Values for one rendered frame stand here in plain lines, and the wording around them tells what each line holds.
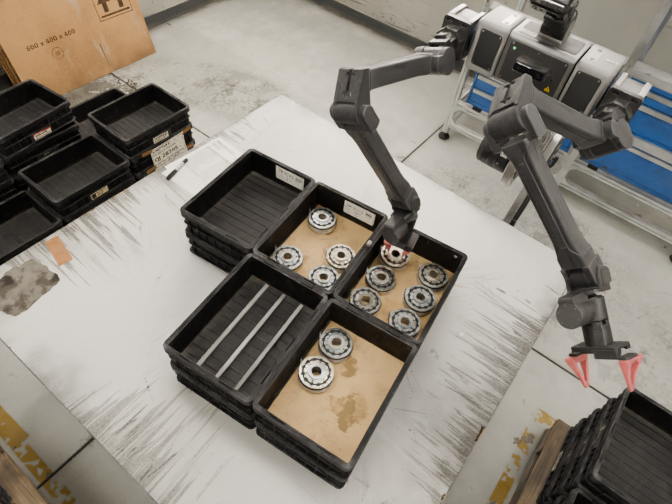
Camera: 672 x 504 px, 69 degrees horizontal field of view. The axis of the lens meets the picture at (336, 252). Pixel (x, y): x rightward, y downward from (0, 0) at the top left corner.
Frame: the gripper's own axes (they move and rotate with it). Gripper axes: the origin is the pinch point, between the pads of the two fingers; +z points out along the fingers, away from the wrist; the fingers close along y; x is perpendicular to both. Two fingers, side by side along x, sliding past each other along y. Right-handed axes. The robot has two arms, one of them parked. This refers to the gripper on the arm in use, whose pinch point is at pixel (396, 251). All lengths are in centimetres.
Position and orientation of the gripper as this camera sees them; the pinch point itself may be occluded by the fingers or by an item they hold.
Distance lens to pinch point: 166.6
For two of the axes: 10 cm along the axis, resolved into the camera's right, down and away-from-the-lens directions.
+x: 4.3, -6.9, 5.8
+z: -1.1, 6.0, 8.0
